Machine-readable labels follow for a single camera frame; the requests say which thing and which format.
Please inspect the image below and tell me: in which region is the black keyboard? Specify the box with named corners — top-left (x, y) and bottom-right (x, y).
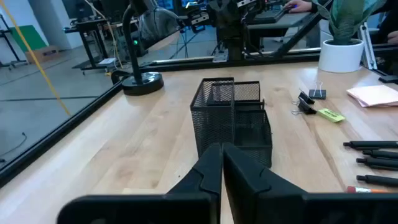
top-left (251, 8), bottom-right (285, 25)

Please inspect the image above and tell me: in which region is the green panel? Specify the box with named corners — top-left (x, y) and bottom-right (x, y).
top-left (8, 24), bottom-right (49, 53)

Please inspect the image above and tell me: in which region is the grey desk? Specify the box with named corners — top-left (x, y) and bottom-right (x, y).
top-left (247, 11), bottom-right (331, 58)

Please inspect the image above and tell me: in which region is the black binder clip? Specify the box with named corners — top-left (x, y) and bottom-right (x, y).
top-left (291, 98), bottom-right (317, 116)
top-left (292, 90), bottom-right (315, 105)
top-left (308, 80), bottom-right (327, 100)

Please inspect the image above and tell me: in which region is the pink sticky note pad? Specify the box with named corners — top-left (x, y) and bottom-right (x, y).
top-left (346, 84), bottom-right (398, 108)

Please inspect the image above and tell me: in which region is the cardboard box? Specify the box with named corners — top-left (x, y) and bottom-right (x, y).
top-left (24, 45), bottom-right (60, 65)

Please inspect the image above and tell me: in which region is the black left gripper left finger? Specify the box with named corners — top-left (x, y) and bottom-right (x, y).
top-left (57, 142), bottom-right (223, 224)

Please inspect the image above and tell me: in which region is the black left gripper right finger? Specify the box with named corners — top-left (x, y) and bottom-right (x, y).
top-left (222, 142), bottom-right (398, 224)

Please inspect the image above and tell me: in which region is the black background desk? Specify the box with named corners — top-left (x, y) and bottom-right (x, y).
top-left (63, 17), bottom-right (110, 70)

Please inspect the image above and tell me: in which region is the black mesh desk organizer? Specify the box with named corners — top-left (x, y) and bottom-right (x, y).
top-left (190, 77), bottom-right (274, 169)

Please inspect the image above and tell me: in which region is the green plant in white pot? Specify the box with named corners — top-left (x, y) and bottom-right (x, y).
top-left (313, 0), bottom-right (386, 74)

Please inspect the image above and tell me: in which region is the yellow hanging cable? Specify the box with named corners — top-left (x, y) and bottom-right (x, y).
top-left (0, 0), bottom-right (72, 116)

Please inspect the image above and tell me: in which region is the black pen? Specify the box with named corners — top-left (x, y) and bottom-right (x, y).
top-left (356, 157), bottom-right (398, 171)
top-left (356, 174), bottom-right (398, 189)
top-left (362, 149), bottom-right (398, 159)
top-left (343, 141), bottom-right (398, 151)

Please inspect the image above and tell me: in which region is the silver aluminium bracket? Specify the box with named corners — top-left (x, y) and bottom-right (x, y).
top-left (359, 23), bottom-right (379, 71)

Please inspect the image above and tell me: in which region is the person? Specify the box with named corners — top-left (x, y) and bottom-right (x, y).
top-left (371, 0), bottom-right (398, 44)

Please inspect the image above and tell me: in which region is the black mesh-topped computer box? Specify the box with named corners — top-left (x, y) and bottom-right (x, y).
top-left (115, 29), bottom-right (149, 58)

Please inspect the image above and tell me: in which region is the black desk lamp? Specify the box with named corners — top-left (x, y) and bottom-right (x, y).
top-left (111, 0), bottom-right (185, 96)

